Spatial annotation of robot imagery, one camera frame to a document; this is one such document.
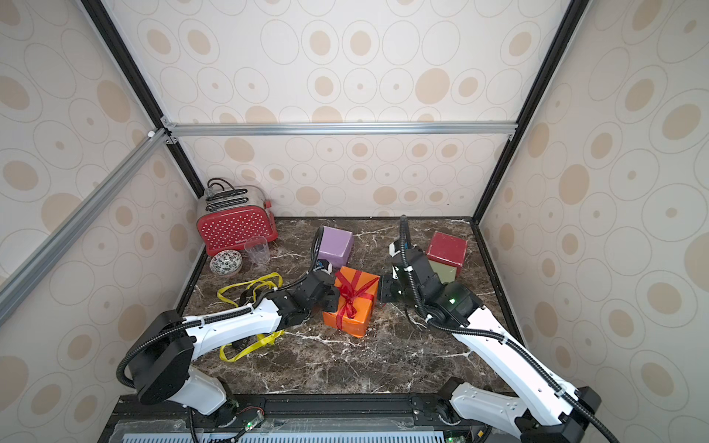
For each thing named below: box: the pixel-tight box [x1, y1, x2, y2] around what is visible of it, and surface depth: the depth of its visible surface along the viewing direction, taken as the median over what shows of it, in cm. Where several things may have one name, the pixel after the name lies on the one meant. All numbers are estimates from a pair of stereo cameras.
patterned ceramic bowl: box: [208, 249, 243, 276], surface depth 105 cm
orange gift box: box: [322, 265, 381, 339], surface depth 84 cm
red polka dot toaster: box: [196, 177, 278, 256], surface depth 104 cm
